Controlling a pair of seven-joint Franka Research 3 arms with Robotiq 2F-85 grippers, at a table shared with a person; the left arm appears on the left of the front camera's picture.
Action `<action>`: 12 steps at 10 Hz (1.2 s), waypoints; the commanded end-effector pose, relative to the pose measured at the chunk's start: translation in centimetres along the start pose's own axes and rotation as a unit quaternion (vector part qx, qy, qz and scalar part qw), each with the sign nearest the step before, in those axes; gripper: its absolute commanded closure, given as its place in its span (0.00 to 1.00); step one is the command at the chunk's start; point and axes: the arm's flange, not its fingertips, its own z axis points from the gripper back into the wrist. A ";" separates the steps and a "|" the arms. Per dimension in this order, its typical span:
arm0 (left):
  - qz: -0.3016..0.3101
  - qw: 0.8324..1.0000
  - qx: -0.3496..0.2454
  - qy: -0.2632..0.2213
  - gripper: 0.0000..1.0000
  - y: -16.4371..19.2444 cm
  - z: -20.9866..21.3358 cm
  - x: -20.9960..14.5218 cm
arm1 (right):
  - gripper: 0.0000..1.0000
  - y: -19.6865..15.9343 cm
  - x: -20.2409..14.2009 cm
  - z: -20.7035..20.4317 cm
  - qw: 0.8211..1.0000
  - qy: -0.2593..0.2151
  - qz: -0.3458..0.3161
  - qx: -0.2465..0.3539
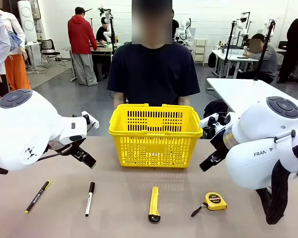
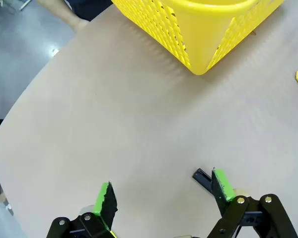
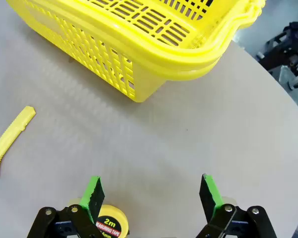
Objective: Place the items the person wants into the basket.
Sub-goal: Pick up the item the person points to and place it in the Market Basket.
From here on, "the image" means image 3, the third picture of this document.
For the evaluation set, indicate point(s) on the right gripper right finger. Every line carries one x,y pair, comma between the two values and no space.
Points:
209,196

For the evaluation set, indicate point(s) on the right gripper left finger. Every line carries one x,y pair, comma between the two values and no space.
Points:
89,198

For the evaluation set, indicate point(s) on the yellow tape measure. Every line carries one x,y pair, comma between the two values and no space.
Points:
111,218

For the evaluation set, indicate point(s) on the yellow utility knife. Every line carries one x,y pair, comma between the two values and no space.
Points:
13,130

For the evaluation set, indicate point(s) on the yellow plastic shopping basket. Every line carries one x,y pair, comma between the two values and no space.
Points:
149,64

